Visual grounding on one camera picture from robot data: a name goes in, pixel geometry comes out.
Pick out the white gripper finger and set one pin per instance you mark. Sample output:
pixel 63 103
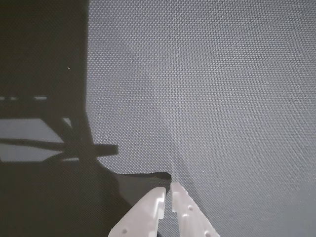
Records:
pixel 143 217
pixel 190 217

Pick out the grey textured mat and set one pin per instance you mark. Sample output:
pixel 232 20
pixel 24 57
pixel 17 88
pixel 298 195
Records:
pixel 197 98

